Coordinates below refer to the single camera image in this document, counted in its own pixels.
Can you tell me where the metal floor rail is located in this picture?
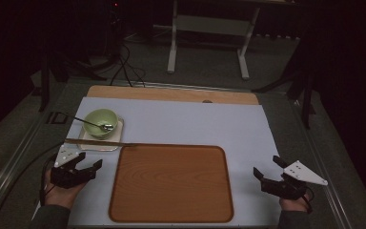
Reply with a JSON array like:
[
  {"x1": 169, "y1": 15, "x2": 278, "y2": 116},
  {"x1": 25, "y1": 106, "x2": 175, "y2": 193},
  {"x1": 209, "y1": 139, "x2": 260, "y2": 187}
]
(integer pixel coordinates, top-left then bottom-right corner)
[
  {"x1": 66, "y1": 78, "x2": 258, "y2": 94},
  {"x1": 290, "y1": 98, "x2": 354, "y2": 229},
  {"x1": 0, "y1": 108, "x2": 61, "y2": 225}
]

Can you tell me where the left hand-held gripper black cable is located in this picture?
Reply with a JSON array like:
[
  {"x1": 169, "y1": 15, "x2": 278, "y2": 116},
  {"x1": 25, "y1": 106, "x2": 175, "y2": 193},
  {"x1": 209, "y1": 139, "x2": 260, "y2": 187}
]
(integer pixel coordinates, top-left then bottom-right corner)
[{"x1": 38, "y1": 154, "x2": 58, "y2": 208}]

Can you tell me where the brown wooden tray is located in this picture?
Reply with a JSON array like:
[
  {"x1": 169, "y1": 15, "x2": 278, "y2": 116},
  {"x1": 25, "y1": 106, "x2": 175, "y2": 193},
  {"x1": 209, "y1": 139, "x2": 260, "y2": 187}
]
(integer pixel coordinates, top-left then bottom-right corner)
[{"x1": 108, "y1": 143, "x2": 235, "y2": 223}]

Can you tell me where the green ceramic bowl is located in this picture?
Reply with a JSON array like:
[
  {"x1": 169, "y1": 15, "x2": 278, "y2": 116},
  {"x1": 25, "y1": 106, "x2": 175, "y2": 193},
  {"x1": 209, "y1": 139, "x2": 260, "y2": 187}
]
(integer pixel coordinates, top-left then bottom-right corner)
[{"x1": 83, "y1": 108, "x2": 119, "y2": 140}]

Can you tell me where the black tripod stand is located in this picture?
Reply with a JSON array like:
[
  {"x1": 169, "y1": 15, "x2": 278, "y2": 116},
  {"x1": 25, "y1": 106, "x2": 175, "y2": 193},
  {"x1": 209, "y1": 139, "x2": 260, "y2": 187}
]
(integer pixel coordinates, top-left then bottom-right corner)
[
  {"x1": 252, "y1": 47, "x2": 318, "y2": 130},
  {"x1": 37, "y1": 47, "x2": 109, "y2": 113}
]

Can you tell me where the right hand-held gripper black cable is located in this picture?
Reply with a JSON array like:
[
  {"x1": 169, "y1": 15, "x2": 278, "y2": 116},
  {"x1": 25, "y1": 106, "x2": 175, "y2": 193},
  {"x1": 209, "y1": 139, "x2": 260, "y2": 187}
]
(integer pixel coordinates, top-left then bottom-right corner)
[{"x1": 300, "y1": 185, "x2": 315, "y2": 215}]

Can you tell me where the metal spoon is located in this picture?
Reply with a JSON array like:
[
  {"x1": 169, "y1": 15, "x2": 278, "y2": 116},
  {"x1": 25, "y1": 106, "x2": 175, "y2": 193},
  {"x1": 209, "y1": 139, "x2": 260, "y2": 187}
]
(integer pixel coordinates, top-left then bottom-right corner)
[{"x1": 60, "y1": 112, "x2": 114, "y2": 133}]

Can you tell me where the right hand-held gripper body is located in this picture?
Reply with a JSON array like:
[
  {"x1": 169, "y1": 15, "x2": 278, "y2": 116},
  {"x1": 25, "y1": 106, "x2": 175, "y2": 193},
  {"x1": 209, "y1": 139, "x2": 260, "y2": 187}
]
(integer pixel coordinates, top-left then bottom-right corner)
[{"x1": 261, "y1": 159, "x2": 329, "y2": 201}]

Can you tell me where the hand-held gripper black cable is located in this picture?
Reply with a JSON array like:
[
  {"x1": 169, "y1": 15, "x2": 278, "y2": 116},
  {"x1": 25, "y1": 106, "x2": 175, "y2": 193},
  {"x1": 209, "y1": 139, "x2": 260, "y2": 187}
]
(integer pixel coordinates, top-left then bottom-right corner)
[
  {"x1": 300, "y1": 185, "x2": 315, "y2": 215},
  {"x1": 38, "y1": 154, "x2": 58, "y2": 208}
]

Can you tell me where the thin black floor cable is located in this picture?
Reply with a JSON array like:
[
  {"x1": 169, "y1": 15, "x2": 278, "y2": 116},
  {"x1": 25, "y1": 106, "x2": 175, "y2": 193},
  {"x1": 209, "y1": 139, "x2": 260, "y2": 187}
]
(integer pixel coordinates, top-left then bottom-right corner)
[
  {"x1": 120, "y1": 44, "x2": 147, "y2": 89},
  {"x1": 109, "y1": 41, "x2": 132, "y2": 88}
]

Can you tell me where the white square plate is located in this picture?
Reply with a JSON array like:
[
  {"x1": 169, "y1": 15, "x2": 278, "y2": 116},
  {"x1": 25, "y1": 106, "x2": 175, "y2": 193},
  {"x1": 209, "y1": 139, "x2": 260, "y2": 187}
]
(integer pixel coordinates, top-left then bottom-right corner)
[{"x1": 76, "y1": 117, "x2": 125, "y2": 152}]

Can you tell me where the dark equipment stand red light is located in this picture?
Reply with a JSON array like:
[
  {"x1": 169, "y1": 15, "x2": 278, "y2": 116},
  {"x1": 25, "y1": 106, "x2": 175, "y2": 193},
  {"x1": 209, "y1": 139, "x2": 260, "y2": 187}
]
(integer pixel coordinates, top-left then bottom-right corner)
[{"x1": 106, "y1": 0, "x2": 126, "y2": 60}]

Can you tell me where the white metal desk frame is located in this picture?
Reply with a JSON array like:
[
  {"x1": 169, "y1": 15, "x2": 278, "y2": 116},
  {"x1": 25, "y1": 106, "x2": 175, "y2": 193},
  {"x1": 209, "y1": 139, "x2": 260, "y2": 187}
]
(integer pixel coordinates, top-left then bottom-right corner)
[{"x1": 166, "y1": 0, "x2": 261, "y2": 80}]

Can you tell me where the black floor outlet box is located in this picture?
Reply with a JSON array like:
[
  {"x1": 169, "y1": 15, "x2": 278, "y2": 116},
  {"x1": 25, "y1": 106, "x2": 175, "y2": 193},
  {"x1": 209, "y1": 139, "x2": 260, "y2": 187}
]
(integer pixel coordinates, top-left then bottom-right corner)
[{"x1": 46, "y1": 112, "x2": 69, "y2": 126}]

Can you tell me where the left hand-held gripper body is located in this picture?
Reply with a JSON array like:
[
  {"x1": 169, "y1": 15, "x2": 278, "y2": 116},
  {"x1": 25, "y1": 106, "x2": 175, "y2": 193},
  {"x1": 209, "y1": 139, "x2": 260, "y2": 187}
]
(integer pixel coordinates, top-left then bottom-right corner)
[{"x1": 51, "y1": 144, "x2": 96, "y2": 189}]

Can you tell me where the person's right hand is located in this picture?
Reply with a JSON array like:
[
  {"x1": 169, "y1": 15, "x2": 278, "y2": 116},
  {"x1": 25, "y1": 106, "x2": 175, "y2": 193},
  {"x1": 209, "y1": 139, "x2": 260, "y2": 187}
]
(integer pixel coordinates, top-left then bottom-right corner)
[{"x1": 279, "y1": 190, "x2": 313, "y2": 214}]

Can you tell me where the white table mat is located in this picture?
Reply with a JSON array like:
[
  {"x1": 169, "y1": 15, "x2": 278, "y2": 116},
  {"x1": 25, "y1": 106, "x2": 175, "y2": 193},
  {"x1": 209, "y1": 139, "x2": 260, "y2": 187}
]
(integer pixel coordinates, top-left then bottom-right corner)
[{"x1": 31, "y1": 96, "x2": 282, "y2": 227}]

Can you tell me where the long black floor cable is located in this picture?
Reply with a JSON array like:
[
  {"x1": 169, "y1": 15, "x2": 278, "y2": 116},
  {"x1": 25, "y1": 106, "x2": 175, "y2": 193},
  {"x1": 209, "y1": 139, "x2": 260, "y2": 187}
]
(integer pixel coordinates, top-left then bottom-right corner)
[{"x1": 0, "y1": 142, "x2": 65, "y2": 222}]

